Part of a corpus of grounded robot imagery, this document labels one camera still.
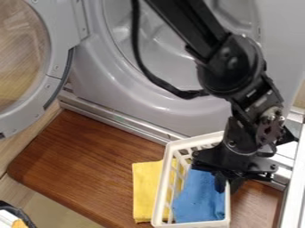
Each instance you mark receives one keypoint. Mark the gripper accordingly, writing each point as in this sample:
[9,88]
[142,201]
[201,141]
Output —
[242,142]

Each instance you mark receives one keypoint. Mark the white plastic basket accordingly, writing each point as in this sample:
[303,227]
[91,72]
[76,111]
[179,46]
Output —
[170,166]

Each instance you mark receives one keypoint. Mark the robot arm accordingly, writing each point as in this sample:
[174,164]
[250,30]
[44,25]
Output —
[230,62]

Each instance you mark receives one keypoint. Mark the blue cloth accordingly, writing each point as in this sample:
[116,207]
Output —
[198,199]

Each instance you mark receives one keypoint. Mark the yellow cloth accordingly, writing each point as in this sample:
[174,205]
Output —
[147,190]

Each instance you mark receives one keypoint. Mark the washing machine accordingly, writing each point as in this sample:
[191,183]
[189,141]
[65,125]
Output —
[119,74]

